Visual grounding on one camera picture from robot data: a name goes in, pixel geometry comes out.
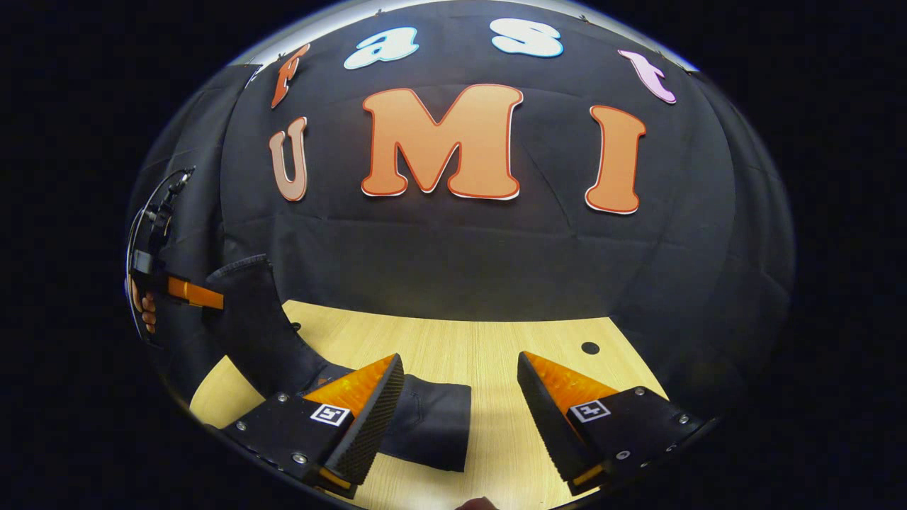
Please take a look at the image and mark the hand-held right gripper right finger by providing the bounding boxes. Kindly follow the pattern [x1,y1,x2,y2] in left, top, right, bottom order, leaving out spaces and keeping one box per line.
[517,351,707,498]

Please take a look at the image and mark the black backdrop cloth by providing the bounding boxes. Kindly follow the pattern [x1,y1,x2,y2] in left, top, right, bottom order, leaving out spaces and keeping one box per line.
[128,0,794,426]

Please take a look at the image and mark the black jeans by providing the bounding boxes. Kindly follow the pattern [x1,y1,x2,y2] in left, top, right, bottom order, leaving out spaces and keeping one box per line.
[202,255,473,474]

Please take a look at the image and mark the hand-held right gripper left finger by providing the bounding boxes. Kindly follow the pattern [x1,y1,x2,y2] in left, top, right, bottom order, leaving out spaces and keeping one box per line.
[220,352,405,497]

